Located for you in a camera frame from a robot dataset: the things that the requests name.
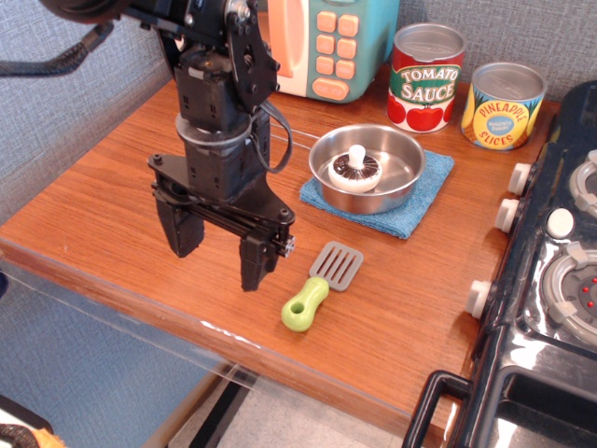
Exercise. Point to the silver metal pot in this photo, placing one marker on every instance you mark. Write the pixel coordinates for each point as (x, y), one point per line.
(402, 158)

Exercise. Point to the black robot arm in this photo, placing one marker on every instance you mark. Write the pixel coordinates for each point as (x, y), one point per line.
(216, 115)

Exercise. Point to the green handled grey spatula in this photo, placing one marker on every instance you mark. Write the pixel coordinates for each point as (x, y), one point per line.
(334, 269)

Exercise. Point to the pineapple slices can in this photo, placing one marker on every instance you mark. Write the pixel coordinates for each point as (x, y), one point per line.
(502, 105)

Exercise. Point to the black toy stove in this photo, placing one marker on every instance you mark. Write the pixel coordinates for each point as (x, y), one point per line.
(533, 382)

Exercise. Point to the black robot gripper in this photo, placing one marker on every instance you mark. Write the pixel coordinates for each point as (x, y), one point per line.
(222, 178)

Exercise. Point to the blue cloth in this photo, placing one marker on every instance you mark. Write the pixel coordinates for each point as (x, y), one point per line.
(403, 220)

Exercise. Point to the tomato sauce can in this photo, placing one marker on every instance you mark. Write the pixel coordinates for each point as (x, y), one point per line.
(425, 71)

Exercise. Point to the white toy mushroom slice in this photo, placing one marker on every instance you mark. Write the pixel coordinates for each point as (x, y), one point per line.
(355, 171)

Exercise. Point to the teal toy microwave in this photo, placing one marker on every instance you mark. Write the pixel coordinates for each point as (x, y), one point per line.
(326, 46)

